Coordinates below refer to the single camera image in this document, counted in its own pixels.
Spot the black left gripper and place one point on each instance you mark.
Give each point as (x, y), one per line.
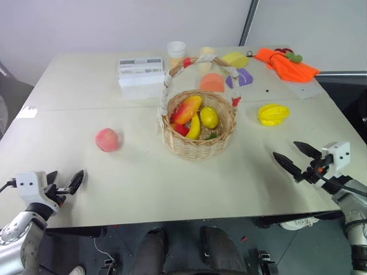
(58, 192)

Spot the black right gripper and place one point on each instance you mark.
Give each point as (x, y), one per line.
(316, 169)

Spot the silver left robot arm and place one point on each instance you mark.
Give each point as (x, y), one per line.
(20, 237)

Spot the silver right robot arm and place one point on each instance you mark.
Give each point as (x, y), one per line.
(351, 209)

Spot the red toy fruit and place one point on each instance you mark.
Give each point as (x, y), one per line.
(180, 128)

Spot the yellow toy starfruit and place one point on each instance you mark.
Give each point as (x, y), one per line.
(272, 115)

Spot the pink toy peach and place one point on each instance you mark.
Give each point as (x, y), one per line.
(106, 139)

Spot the white paper tag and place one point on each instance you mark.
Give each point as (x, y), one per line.
(27, 112)

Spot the small green toy leaf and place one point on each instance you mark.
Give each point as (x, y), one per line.
(211, 136)

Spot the orange cloth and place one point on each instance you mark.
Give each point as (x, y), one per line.
(292, 68)

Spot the dark chair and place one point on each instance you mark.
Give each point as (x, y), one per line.
(13, 100)

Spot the yellow toy lemon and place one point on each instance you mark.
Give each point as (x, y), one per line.
(209, 117)

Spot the green felt toy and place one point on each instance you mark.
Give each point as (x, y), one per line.
(294, 56)

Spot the yellow toy banana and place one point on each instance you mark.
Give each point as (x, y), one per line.
(195, 129)

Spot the dark rounded shape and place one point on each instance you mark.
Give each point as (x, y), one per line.
(150, 252)
(222, 252)

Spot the yellow plate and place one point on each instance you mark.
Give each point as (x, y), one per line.
(235, 59)

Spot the red yellow toy mango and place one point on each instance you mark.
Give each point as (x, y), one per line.
(186, 109)

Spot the white plastic box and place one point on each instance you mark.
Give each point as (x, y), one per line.
(140, 76)

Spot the cream foam cylinder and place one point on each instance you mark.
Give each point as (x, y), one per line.
(204, 67)

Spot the white plastic cup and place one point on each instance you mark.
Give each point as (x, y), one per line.
(176, 51)

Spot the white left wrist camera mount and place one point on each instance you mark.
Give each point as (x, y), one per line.
(30, 184)

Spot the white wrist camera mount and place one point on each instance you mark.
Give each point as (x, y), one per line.
(339, 156)
(30, 184)

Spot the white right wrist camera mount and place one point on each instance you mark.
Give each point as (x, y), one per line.
(339, 156)

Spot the grey wall pillar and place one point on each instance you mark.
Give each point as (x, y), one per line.
(249, 23)

